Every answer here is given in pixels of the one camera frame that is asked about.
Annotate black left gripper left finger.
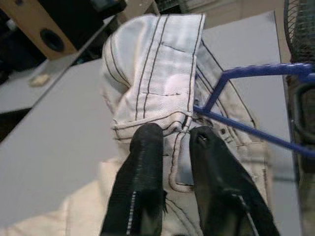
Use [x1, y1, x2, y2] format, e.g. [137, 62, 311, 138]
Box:
[102, 123, 165, 236]

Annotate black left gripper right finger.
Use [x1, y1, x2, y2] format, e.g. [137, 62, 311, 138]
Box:
[190, 126, 280, 236]

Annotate cream pants with dark stitching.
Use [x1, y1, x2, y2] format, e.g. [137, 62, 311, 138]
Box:
[0, 13, 270, 236]

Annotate purple wire hanger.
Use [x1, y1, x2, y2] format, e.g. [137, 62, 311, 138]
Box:
[193, 62, 315, 158]

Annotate small beige block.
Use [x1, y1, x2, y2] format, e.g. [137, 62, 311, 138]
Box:
[28, 74, 49, 87]

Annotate black speaker box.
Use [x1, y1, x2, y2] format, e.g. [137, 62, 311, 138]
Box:
[40, 0, 127, 50]

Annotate blue rimmed electric fan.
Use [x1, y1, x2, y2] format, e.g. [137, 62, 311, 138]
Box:
[283, 0, 315, 174]

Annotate wooden speaker box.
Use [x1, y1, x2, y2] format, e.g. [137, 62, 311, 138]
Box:
[0, 0, 79, 61]

